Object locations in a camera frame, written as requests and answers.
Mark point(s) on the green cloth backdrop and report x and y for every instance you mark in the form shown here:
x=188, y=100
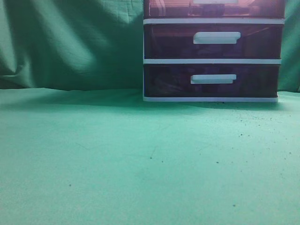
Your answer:
x=71, y=44

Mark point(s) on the white drawer cabinet frame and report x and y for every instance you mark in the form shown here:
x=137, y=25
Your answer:
x=216, y=78

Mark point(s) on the purple translucent drawer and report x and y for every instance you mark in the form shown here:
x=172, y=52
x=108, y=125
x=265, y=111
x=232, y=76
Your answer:
x=212, y=41
x=246, y=81
x=214, y=9

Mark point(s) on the green cloth table cover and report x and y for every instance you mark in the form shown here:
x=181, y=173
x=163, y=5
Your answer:
x=109, y=158

